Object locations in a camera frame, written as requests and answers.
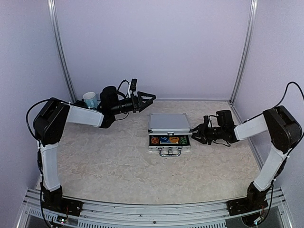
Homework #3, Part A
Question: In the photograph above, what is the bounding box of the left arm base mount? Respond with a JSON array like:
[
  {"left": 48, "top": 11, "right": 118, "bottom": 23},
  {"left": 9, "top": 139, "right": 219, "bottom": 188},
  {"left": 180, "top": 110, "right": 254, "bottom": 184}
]
[{"left": 42, "top": 198, "right": 83, "bottom": 217}]

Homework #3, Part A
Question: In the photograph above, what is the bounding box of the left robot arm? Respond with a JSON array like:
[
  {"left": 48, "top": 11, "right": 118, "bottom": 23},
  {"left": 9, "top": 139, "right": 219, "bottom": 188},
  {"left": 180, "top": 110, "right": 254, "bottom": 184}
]
[{"left": 29, "top": 85, "right": 156, "bottom": 211}]

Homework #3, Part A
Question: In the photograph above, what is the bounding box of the right aluminium post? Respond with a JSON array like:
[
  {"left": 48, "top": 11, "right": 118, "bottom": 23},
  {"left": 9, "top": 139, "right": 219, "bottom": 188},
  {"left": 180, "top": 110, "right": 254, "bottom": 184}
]
[{"left": 229, "top": 0, "right": 258, "bottom": 105}]

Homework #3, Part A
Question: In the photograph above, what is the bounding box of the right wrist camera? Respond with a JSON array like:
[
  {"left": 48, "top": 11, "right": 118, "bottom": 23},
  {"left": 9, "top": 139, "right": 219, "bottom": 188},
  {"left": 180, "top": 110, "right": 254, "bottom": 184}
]
[{"left": 204, "top": 115, "right": 212, "bottom": 128}]

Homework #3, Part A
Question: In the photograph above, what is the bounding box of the light blue mug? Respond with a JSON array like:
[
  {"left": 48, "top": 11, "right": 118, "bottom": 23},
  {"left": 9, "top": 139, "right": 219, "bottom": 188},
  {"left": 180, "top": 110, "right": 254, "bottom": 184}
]
[{"left": 83, "top": 92, "right": 98, "bottom": 108}]

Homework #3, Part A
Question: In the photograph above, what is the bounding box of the orange big blind button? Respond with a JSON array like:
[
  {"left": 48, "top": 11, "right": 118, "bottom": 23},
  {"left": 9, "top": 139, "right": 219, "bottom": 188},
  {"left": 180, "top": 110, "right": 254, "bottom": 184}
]
[{"left": 169, "top": 136, "right": 179, "bottom": 144}]

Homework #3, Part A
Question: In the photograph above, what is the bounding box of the orange poker chip stack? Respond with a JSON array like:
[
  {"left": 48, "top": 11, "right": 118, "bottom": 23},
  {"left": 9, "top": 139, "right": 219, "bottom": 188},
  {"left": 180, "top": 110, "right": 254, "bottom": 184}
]
[{"left": 151, "top": 136, "right": 160, "bottom": 144}]

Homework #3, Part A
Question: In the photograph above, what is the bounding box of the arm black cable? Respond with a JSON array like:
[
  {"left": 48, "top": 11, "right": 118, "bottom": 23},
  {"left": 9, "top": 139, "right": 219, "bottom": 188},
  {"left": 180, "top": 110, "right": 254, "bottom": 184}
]
[
  {"left": 276, "top": 82, "right": 304, "bottom": 109},
  {"left": 26, "top": 99, "right": 52, "bottom": 143}
]

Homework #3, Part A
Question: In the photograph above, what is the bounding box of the aluminium post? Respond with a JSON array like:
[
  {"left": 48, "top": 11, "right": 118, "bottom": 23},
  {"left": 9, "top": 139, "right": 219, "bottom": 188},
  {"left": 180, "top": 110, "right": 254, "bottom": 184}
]
[
  {"left": 47, "top": 0, "right": 77, "bottom": 103},
  {"left": 229, "top": 0, "right": 258, "bottom": 105}
]

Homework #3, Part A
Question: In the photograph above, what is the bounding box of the aluminium front rail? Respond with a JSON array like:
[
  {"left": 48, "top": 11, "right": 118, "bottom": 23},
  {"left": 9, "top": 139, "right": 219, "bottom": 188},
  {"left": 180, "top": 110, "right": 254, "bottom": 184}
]
[{"left": 15, "top": 189, "right": 295, "bottom": 228}]

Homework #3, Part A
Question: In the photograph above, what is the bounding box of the blue small blind button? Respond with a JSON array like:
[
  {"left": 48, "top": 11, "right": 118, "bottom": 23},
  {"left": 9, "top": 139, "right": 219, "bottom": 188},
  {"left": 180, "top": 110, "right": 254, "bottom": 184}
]
[{"left": 159, "top": 136, "right": 170, "bottom": 144}]

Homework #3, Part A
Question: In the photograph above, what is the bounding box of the left aluminium post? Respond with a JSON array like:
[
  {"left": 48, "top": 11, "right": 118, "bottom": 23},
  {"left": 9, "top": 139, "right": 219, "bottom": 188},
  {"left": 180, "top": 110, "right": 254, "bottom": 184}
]
[{"left": 47, "top": 0, "right": 77, "bottom": 103}]

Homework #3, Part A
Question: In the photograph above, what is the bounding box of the dark green mug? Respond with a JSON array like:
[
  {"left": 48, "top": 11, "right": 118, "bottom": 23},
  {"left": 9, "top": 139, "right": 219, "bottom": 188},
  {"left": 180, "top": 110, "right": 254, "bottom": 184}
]
[{"left": 74, "top": 101, "right": 87, "bottom": 107}]

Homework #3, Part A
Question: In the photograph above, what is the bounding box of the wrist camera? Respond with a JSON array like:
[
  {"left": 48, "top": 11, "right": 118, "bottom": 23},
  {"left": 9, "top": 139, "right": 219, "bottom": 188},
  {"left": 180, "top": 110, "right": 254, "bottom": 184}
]
[
  {"left": 204, "top": 115, "right": 212, "bottom": 128},
  {"left": 127, "top": 78, "right": 137, "bottom": 98}
]

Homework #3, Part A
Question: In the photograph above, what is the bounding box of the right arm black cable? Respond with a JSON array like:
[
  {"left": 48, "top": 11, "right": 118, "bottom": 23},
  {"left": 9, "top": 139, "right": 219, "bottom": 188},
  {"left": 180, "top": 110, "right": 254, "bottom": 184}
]
[{"left": 276, "top": 82, "right": 304, "bottom": 109}]

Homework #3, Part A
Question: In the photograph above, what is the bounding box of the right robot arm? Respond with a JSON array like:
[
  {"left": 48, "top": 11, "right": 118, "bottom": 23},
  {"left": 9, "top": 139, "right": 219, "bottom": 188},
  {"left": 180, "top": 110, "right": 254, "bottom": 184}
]
[{"left": 191, "top": 105, "right": 303, "bottom": 211}]

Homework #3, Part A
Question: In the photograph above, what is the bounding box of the aluminium poker case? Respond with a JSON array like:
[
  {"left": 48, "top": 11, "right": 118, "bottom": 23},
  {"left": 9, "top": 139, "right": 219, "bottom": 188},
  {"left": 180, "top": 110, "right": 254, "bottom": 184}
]
[{"left": 148, "top": 113, "right": 192, "bottom": 157}]

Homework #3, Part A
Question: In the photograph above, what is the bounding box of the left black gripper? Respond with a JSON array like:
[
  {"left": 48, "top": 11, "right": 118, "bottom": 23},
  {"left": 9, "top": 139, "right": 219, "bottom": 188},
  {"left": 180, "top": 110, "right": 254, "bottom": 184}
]
[{"left": 111, "top": 91, "right": 156, "bottom": 115}]

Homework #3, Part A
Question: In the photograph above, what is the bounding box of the green poker chip stack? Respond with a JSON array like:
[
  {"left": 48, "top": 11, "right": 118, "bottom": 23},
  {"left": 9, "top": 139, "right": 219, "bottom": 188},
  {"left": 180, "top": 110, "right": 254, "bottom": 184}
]
[{"left": 179, "top": 136, "right": 188, "bottom": 144}]

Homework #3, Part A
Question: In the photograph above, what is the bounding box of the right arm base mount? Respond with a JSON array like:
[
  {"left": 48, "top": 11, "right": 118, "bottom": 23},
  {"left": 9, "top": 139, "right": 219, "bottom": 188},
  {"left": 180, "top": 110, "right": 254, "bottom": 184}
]
[{"left": 227, "top": 198, "right": 268, "bottom": 216}]

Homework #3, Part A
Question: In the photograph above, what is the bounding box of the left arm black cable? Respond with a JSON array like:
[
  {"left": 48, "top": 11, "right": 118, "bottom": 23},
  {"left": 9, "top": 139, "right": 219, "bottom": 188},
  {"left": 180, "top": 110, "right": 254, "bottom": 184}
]
[{"left": 26, "top": 99, "right": 52, "bottom": 143}]

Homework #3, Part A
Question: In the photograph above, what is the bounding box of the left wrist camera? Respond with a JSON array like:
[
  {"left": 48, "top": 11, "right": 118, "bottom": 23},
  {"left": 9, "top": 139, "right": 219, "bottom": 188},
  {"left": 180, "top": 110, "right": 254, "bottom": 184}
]
[{"left": 127, "top": 78, "right": 137, "bottom": 98}]

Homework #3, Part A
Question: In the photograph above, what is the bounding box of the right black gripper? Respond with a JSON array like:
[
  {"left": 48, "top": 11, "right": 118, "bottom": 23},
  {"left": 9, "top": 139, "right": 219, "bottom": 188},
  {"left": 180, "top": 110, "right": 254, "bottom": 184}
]
[{"left": 189, "top": 122, "right": 225, "bottom": 144}]

